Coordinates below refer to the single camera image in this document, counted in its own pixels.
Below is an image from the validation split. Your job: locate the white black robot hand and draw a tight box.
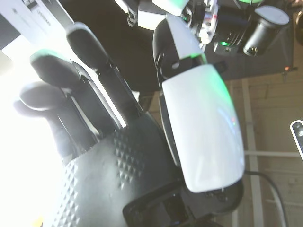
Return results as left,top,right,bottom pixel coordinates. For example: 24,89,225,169
13,13,246,227

